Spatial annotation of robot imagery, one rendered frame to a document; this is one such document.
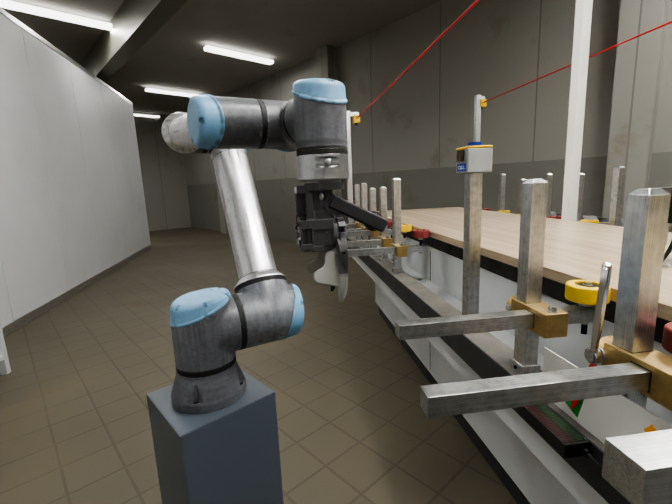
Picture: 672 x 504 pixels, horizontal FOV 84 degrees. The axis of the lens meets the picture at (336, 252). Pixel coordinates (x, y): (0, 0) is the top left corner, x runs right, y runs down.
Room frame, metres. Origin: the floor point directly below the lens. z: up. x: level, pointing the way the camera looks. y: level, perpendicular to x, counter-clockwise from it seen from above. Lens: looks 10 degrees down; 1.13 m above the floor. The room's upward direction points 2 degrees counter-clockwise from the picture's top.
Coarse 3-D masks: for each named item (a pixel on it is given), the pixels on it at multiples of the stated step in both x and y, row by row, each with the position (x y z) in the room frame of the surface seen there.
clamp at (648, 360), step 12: (612, 336) 0.57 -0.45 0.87; (612, 348) 0.54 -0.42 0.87; (612, 360) 0.54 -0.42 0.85; (624, 360) 0.52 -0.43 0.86; (636, 360) 0.50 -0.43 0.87; (648, 360) 0.49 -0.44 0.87; (660, 360) 0.49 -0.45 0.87; (660, 372) 0.46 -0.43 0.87; (660, 384) 0.46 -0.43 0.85; (648, 396) 0.47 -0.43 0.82; (660, 396) 0.46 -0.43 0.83
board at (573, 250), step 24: (408, 216) 2.53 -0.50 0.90; (432, 216) 2.46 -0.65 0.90; (456, 216) 2.39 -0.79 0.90; (504, 216) 2.26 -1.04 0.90; (456, 240) 1.46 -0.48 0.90; (504, 240) 1.39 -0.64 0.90; (552, 240) 1.34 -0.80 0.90; (576, 240) 1.32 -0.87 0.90; (600, 240) 1.30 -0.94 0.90; (552, 264) 0.97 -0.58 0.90; (576, 264) 0.96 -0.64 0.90; (600, 264) 0.95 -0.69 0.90
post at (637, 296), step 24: (648, 192) 0.52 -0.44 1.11; (648, 216) 0.51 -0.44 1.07; (624, 240) 0.54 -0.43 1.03; (648, 240) 0.51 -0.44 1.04; (624, 264) 0.54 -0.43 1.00; (648, 264) 0.52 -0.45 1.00; (624, 288) 0.54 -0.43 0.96; (648, 288) 0.52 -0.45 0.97; (624, 312) 0.53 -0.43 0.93; (648, 312) 0.52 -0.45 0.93; (624, 336) 0.53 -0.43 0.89; (648, 336) 0.52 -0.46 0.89
